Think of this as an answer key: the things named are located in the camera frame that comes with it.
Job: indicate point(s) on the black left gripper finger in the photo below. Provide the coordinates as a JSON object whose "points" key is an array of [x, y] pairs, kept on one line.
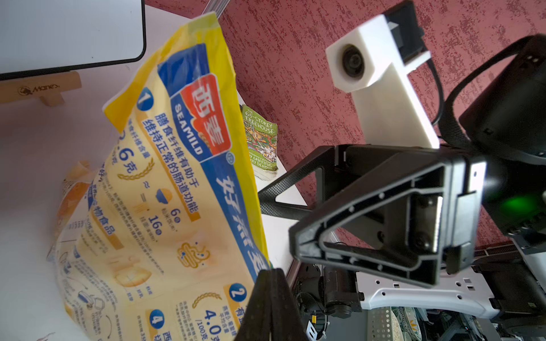
{"points": [[272, 312]]}

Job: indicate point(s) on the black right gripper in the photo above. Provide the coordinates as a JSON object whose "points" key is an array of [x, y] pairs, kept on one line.
{"points": [[407, 213]]}

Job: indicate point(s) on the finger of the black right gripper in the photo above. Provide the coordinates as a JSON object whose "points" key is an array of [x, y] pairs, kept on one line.
{"points": [[322, 163]]}

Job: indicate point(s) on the yellow oats bag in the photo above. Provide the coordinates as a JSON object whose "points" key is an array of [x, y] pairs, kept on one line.
{"points": [[165, 241]]}

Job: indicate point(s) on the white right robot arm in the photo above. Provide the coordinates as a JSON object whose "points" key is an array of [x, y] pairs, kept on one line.
{"points": [[497, 112]]}

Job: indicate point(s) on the small wooden easel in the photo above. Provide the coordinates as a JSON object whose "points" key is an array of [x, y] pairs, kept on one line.
{"points": [[48, 88]]}

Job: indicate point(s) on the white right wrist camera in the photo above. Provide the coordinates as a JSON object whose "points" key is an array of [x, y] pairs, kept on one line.
{"points": [[372, 64]]}

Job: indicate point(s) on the right aluminium corner post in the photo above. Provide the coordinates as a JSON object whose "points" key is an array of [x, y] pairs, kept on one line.
{"points": [[216, 6]]}

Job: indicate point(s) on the white board black frame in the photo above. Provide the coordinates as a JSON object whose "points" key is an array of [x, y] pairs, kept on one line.
{"points": [[42, 37]]}

